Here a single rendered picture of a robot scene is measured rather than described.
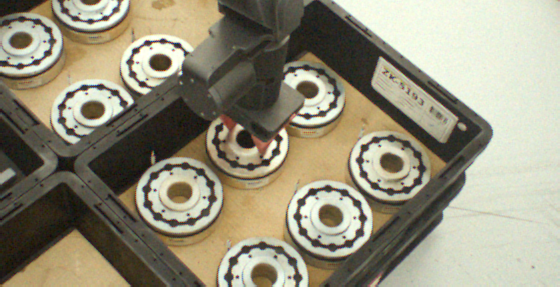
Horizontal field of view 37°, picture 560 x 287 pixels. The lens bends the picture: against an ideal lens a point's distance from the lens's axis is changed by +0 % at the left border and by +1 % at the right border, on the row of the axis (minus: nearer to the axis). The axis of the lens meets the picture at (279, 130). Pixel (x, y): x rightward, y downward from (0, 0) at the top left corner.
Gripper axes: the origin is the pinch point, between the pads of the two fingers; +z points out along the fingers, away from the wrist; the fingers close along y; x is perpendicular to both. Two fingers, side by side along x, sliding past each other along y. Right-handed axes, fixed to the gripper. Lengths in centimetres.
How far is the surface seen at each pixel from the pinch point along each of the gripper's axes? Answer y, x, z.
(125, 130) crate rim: -8.7, -11.9, -5.2
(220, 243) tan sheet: 5.7, -11.6, 4.4
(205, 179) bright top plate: -0.2, -7.7, 1.2
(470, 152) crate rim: 22.7, 12.2, -5.7
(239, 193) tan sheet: 3.0, -5.0, 4.3
